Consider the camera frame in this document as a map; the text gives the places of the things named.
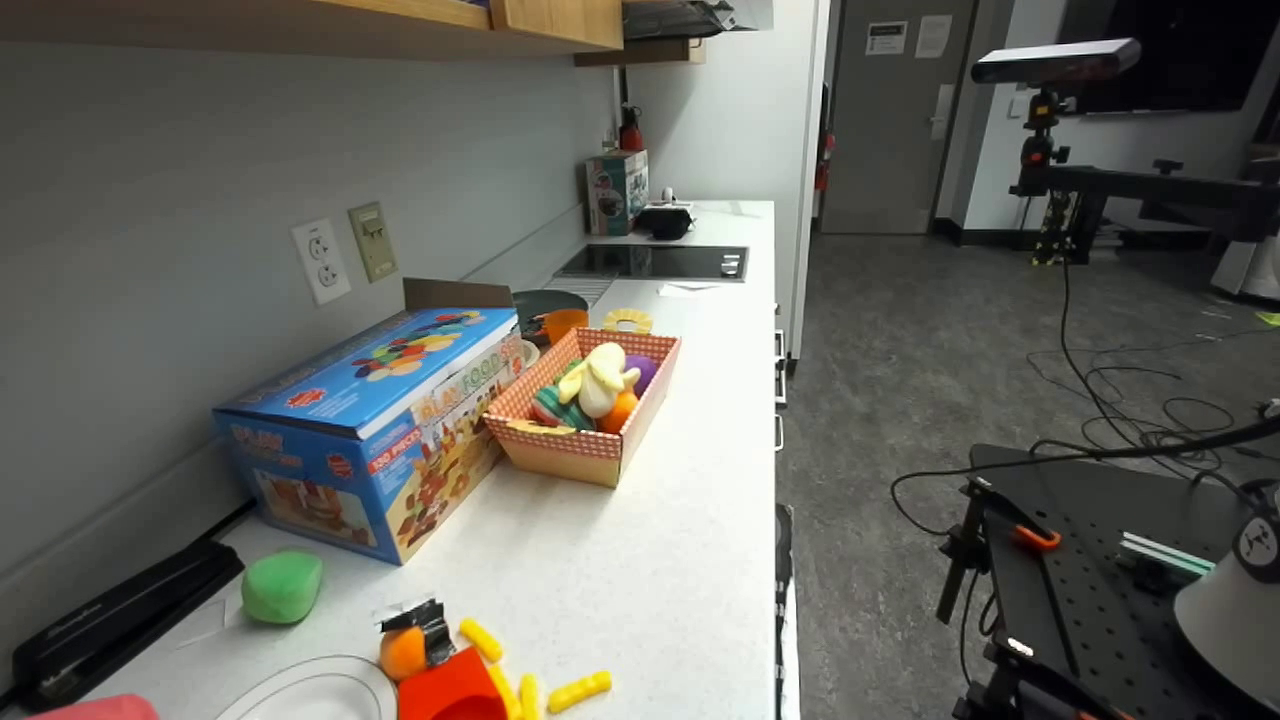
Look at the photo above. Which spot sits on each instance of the wooden upper cabinet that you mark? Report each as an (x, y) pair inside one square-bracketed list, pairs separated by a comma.
[(416, 30)]

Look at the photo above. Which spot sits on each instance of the purple toy fruit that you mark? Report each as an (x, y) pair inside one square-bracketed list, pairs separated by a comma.
[(646, 365)]

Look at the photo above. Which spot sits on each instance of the orange toy fruit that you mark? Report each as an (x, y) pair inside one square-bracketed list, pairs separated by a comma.
[(619, 415)]

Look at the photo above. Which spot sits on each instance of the yellow toy banana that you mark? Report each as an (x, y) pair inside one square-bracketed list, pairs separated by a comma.
[(596, 381)]

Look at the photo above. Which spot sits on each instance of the red checkered cardboard tray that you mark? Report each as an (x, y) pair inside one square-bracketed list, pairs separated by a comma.
[(529, 438)]

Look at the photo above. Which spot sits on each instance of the orange plastic cup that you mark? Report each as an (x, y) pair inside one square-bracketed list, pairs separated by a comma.
[(561, 325)]

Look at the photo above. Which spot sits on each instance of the green toy vegetable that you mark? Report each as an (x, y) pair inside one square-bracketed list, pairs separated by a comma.
[(561, 408)]

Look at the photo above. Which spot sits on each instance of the black induction cooktop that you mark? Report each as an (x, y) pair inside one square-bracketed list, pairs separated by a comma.
[(663, 263)]

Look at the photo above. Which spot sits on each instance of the dark grey round tray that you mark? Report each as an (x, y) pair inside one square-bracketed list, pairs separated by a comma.
[(546, 305)]

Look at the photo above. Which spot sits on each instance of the black small bowl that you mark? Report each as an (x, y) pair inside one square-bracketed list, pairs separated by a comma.
[(670, 222)]

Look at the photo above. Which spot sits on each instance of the green white carton box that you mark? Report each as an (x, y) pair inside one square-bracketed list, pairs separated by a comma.
[(612, 188)]

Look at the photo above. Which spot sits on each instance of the blue toy food box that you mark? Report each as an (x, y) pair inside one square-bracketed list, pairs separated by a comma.
[(383, 438)]

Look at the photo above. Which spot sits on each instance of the yellow toy fry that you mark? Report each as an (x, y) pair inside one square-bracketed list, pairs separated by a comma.
[(578, 690)]

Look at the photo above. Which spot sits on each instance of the red toy fries box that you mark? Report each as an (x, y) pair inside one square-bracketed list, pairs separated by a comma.
[(457, 690)]

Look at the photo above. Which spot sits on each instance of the orange toy ball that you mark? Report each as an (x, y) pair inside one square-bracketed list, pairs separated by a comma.
[(402, 655)]

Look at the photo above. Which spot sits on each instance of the clear round plate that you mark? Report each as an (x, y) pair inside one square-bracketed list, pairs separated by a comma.
[(319, 690)]

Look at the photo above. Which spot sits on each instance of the black perforated robot table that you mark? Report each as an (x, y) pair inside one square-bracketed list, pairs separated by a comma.
[(1116, 592)]

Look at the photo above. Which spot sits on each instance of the pink folded cloth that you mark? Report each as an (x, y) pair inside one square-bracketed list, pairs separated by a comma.
[(107, 710)]

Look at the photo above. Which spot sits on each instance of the black stapler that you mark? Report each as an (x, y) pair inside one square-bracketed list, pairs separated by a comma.
[(87, 645)]

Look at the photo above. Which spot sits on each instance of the beige wall switch plate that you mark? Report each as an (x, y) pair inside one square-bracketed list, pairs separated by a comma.
[(374, 242)]

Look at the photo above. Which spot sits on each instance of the white wall outlet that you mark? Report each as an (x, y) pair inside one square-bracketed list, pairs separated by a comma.
[(320, 263)]

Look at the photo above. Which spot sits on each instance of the black camera on stand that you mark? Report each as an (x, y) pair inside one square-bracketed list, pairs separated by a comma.
[(1054, 67)]

